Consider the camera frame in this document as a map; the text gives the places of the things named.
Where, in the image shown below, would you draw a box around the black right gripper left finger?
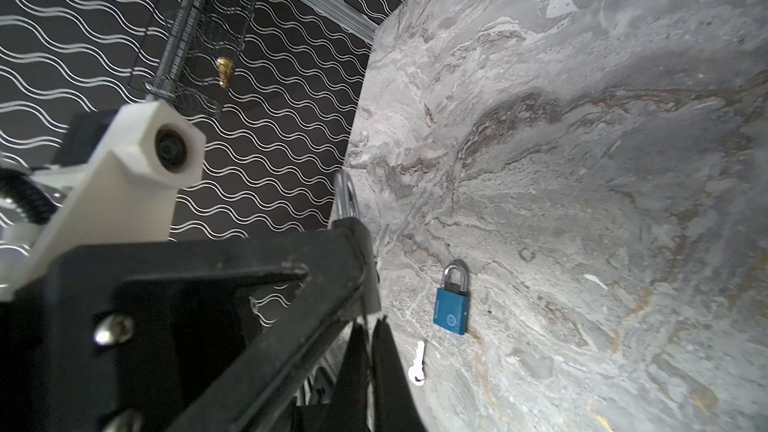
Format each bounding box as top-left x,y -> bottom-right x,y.
319,323 -> 369,431

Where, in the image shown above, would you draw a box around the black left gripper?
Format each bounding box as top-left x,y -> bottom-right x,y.
1,242 -> 252,431

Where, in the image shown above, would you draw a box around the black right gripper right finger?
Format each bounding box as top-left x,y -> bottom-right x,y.
371,317 -> 426,432

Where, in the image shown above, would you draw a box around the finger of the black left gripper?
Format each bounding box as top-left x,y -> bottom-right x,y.
113,218 -> 379,431

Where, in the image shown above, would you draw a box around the silver key on table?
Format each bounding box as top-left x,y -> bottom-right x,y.
407,341 -> 426,387

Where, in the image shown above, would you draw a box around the blue padlock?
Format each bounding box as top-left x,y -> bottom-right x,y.
433,261 -> 470,335

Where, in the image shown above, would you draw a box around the brass padlock in basket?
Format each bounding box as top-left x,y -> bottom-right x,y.
215,57 -> 235,89

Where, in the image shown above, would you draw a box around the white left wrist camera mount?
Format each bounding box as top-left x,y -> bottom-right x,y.
1,101 -> 206,302

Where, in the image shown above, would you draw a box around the black wire mesh basket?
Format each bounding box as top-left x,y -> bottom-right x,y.
141,0 -> 259,118

